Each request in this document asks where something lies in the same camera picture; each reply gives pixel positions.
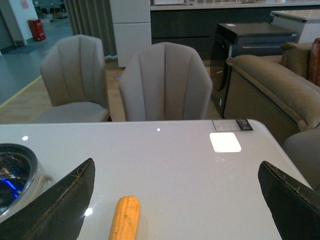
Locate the black washing machine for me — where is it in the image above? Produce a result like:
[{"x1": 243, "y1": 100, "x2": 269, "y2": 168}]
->
[{"x1": 210, "y1": 22, "x2": 297, "y2": 117}]

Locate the grey curtain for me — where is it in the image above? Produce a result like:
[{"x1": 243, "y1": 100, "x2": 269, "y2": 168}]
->
[{"x1": 64, "y1": 0, "x2": 117, "y2": 58}]

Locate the red bin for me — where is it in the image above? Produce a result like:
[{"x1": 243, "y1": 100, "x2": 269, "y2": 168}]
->
[{"x1": 27, "y1": 19, "x2": 46, "y2": 42}]

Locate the yellow corn cob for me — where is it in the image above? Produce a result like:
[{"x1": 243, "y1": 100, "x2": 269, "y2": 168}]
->
[{"x1": 108, "y1": 195, "x2": 141, "y2": 240}]

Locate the white cabinet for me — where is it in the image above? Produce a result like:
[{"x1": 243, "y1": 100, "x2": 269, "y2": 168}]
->
[{"x1": 110, "y1": 0, "x2": 152, "y2": 68}]

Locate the beige chair at table side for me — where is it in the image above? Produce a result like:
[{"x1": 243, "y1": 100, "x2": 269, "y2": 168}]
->
[{"x1": 282, "y1": 128, "x2": 320, "y2": 192}]

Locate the brown sofa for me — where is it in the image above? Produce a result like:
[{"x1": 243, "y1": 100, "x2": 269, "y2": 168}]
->
[{"x1": 223, "y1": 38, "x2": 320, "y2": 144}]

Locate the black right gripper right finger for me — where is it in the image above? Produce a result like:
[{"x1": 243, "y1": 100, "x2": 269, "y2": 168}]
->
[{"x1": 258, "y1": 161, "x2": 320, "y2": 240}]

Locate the white electric cooking pot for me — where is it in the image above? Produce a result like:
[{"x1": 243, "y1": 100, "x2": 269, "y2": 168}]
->
[{"x1": 0, "y1": 143, "x2": 56, "y2": 222}]

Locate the table label sticker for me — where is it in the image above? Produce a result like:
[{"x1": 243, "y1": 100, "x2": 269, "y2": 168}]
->
[{"x1": 212, "y1": 118, "x2": 253, "y2": 132}]

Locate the beige chair right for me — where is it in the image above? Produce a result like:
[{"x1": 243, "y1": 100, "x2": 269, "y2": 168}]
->
[{"x1": 119, "y1": 42, "x2": 213, "y2": 122}]

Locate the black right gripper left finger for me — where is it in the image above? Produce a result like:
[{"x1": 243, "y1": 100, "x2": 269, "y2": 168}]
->
[{"x1": 0, "y1": 158, "x2": 96, "y2": 240}]

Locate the white side counter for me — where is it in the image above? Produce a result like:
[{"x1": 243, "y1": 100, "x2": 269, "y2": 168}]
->
[{"x1": 270, "y1": 9, "x2": 320, "y2": 44}]

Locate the dark kitchen counter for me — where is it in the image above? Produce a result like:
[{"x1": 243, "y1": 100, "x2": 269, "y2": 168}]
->
[{"x1": 150, "y1": 0, "x2": 320, "y2": 61}]

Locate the beige chair left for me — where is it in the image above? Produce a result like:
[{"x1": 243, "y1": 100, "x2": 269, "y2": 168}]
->
[{"x1": 35, "y1": 34, "x2": 112, "y2": 124}]

